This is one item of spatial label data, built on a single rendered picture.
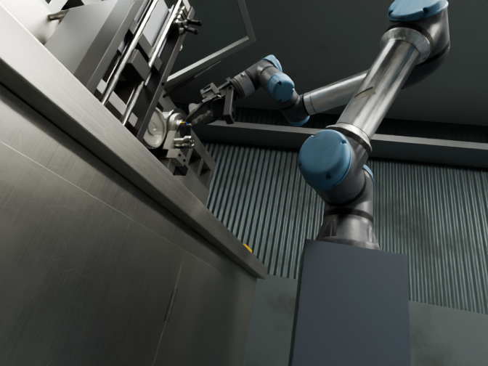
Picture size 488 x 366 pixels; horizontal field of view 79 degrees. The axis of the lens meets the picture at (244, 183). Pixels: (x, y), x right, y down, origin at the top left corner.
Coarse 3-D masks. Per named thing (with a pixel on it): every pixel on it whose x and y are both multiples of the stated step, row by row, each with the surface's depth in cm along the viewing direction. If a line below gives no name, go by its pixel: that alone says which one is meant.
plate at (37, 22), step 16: (0, 0) 77; (16, 0) 81; (32, 0) 85; (16, 16) 81; (32, 16) 85; (32, 32) 85; (48, 32) 89; (176, 176) 158; (192, 176) 173; (192, 192) 174; (208, 192) 193
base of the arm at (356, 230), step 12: (324, 216) 73; (336, 216) 69; (348, 216) 68; (360, 216) 68; (372, 216) 70; (324, 228) 70; (336, 228) 67; (348, 228) 66; (360, 228) 66; (372, 228) 68; (324, 240) 67; (336, 240) 64; (348, 240) 64; (360, 240) 63; (372, 240) 66
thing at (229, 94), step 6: (228, 90) 96; (228, 96) 95; (234, 96) 97; (228, 102) 94; (234, 102) 96; (228, 108) 92; (234, 108) 96; (228, 114) 91; (234, 114) 93; (228, 120) 93; (234, 120) 95
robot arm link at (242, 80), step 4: (244, 72) 97; (236, 76) 97; (240, 76) 97; (244, 76) 96; (236, 80) 96; (240, 80) 96; (244, 80) 96; (248, 80) 96; (240, 84) 96; (244, 84) 96; (248, 84) 96; (252, 84) 96; (240, 88) 96; (244, 88) 96; (248, 88) 97; (252, 88) 97; (244, 92) 97; (248, 92) 98; (252, 92) 99; (244, 96) 100
